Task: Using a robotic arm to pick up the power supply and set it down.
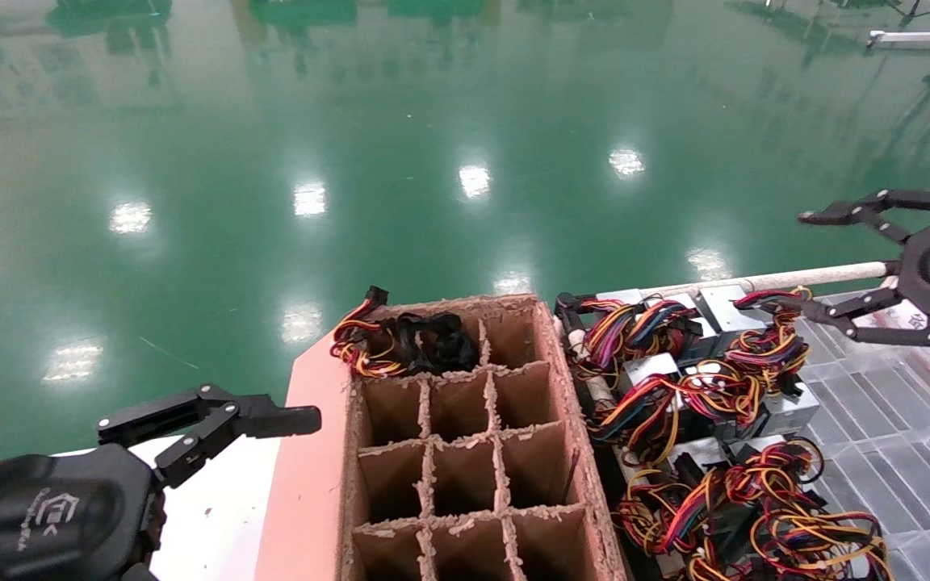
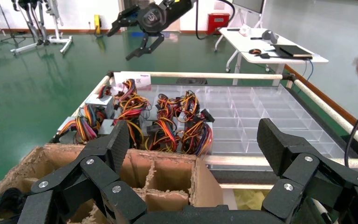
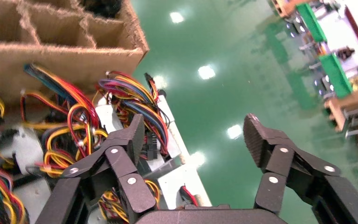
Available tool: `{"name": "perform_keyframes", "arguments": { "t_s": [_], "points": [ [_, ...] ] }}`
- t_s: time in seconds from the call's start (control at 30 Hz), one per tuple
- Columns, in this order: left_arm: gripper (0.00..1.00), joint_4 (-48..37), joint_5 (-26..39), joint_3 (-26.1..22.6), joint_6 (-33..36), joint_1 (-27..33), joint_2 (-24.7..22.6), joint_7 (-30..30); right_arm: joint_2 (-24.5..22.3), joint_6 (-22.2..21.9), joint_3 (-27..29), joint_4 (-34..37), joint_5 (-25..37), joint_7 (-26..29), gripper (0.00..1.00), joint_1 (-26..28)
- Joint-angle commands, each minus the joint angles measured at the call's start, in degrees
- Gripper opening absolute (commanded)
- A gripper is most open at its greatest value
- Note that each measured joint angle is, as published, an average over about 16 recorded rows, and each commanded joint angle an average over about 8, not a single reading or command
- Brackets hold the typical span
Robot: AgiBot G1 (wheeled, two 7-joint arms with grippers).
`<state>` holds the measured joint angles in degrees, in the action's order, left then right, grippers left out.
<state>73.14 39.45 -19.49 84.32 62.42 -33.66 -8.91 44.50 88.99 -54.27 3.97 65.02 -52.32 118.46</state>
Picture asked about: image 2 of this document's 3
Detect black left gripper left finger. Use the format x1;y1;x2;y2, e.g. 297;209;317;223
18;119;148;224

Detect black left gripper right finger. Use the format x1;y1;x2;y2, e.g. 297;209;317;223
256;118;358;224

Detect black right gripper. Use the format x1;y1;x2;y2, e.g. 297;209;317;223
106;0;196;62

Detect silver power supply colourful cables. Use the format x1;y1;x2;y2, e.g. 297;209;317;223
179;90;214;156
115;78;151;109
145;94;183;152
98;106;145;150
84;85;116;119

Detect white sign black Chinese text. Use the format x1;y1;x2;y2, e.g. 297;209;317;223
113;71;152;90

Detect yellow plastic sheet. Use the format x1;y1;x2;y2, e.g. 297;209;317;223
234;189;275;211

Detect brown cardboard divider box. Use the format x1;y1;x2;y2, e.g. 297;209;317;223
0;143;224;224

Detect clear acrylic divider tray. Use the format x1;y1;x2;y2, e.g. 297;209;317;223
136;84;346;155

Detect red metal cabinet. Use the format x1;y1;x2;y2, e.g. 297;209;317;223
207;13;231;35

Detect white wheeled equipment stand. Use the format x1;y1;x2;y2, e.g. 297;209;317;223
10;0;74;57

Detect monitor on white stand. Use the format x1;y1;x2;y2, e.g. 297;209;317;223
232;0;266;28

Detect white office table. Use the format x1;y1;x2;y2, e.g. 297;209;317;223
214;27;330;85

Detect black closed laptop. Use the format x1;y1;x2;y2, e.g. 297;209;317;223
271;44;314;60

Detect grey headset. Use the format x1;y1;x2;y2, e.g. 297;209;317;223
261;29;280;44

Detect yellow floor post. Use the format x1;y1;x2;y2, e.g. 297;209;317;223
93;14;102;35

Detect power supply with purple cables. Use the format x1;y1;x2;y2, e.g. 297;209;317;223
57;103;105;144

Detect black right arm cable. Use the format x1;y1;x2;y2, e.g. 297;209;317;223
195;0;236;41

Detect black coiled floor hose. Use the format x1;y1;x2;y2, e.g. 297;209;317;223
175;77;208;85

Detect blue hanging cable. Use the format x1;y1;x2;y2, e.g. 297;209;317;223
302;59;315;85

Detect black coiled power cord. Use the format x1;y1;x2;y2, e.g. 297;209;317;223
0;187;27;224

